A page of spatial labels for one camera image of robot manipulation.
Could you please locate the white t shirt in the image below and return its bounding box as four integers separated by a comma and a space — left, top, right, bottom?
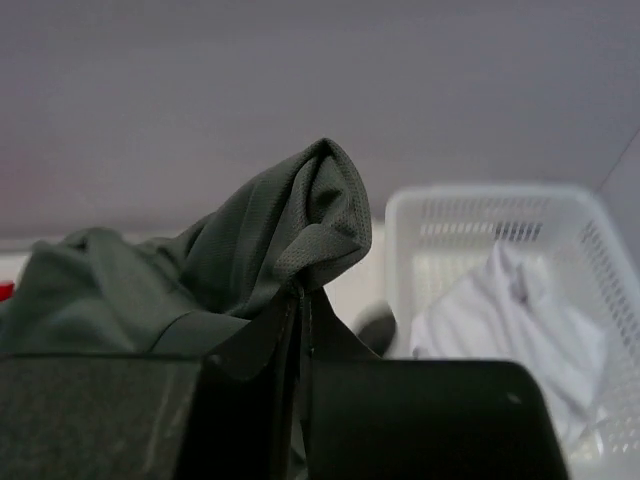
409, 242, 607, 440

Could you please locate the red folded t shirt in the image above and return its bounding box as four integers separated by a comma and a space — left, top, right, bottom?
0, 282, 15, 302

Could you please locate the white plastic basket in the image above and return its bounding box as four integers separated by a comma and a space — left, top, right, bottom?
385, 185, 639, 479

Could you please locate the grey t shirt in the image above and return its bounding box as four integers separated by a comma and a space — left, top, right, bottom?
1, 139, 372, 354

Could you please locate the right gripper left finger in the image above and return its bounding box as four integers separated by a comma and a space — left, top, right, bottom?
1, 291, 298, 479

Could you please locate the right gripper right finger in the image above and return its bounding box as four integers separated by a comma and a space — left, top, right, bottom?
300, 291, 568, 479

